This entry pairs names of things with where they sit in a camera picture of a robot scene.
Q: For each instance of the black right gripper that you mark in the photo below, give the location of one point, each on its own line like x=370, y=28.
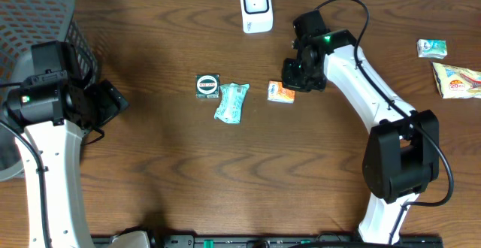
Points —
x=288, y=81

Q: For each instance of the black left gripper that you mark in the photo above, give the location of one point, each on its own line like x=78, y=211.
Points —
x=110, y=100

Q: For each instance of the orange snack packet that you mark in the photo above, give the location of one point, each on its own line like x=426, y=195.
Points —
x=277, y=93

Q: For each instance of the green snack packet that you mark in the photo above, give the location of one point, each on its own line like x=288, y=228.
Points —
x=230, y=107

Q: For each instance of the round white red lid cup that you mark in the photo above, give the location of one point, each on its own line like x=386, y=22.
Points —
x=207, y=85

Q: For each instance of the small teal white packet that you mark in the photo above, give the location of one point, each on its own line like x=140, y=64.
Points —
x=429, y=48

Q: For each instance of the white blue snack bag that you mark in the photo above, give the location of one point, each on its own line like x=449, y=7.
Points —
x=456, y=82

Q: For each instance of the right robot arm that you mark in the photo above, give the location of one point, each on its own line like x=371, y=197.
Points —
x=401, y=156

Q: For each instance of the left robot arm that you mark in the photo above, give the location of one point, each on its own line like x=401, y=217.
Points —
x=50, y=155

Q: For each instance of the white barcode scanner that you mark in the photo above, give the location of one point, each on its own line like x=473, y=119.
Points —
x=257, y=16

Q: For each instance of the grey plastic mesh basket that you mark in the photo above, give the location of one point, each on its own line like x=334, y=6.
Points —
x=25, y=23

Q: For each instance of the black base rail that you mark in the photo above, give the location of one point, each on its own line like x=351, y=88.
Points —
x=323, y=240

